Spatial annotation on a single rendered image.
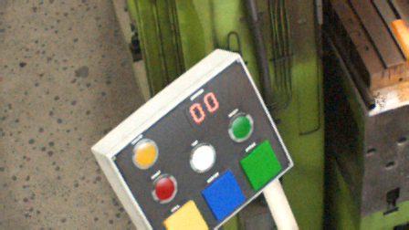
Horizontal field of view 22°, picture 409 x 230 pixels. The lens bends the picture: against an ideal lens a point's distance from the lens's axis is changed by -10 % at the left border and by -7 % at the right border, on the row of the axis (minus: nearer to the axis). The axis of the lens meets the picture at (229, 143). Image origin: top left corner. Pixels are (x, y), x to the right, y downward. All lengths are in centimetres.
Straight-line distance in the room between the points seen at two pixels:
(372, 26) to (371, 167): 35
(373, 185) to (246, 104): 60
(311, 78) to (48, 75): 143
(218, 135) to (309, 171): 76
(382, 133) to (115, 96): 138
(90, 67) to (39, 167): 44
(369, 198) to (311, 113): 26
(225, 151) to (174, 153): 11
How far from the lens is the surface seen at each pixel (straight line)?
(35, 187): 357
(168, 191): 218
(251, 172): 227
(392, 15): 258
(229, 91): 221
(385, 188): 277
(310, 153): 288
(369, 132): 253
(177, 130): 217
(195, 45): 300
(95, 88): 376
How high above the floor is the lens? 290
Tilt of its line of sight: 55 degrees down
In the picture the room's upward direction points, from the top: 7 degrees counter-clockwise
